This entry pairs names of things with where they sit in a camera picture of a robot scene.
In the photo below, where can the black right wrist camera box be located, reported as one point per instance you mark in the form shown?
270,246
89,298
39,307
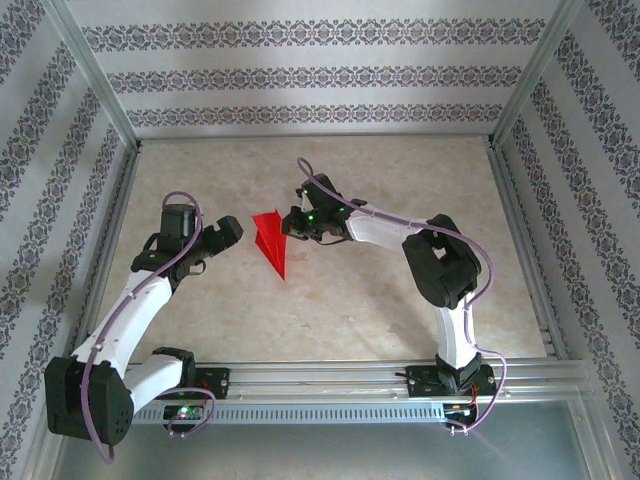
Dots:
321,191

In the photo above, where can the aluminium frame strut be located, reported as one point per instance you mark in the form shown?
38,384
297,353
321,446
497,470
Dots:
595,445
37,462

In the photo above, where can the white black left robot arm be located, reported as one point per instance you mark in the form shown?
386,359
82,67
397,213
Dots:
125,320

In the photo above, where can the aluminium corner post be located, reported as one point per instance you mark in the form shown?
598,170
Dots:
96,70
536,70

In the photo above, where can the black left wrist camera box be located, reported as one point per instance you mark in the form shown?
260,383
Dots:
178,221

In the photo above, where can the grey metal panel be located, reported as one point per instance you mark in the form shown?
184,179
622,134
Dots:
320,455

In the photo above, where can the circuit board with green light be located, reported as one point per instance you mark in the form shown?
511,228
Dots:
182,412

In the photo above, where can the red paper sheet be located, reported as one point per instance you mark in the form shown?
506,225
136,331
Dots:
272,240

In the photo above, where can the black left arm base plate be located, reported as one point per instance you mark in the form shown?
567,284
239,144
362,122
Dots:
215,382

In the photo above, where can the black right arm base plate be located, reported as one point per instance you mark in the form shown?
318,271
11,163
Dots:
422,382

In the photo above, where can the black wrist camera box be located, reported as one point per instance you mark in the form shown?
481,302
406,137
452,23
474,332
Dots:
178,221
321,191

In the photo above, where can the aluminium side rail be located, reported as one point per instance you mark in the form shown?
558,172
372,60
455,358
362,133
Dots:
111,235
510,200

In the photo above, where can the aluminium table edge rail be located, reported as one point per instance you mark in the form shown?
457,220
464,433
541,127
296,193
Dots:
315,139

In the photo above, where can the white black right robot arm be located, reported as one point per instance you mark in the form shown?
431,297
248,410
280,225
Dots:
455,330

